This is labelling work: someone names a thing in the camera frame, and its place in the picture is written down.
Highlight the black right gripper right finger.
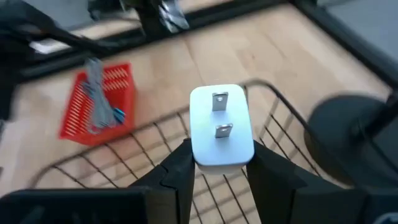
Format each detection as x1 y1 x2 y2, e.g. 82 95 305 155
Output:
246 139 368 224

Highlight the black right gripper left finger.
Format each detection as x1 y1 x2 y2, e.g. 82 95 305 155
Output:
129 138 197 224

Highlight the white wall charger plug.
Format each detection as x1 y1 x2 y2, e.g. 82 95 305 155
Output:
189 83 255 175

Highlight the gray braided cable bundle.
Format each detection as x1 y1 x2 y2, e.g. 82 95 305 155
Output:
81 57 127 134

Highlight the white globe table lamp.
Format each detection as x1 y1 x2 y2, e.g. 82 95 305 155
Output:
303 90 398 189

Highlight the red plastic slotted basket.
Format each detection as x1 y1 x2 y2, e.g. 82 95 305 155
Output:
58 62 137 147

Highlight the black wire basket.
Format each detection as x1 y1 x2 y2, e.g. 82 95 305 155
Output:
27 79 322 224

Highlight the black aluminium table frame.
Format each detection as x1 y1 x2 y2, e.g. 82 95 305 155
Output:
0 0 398 122

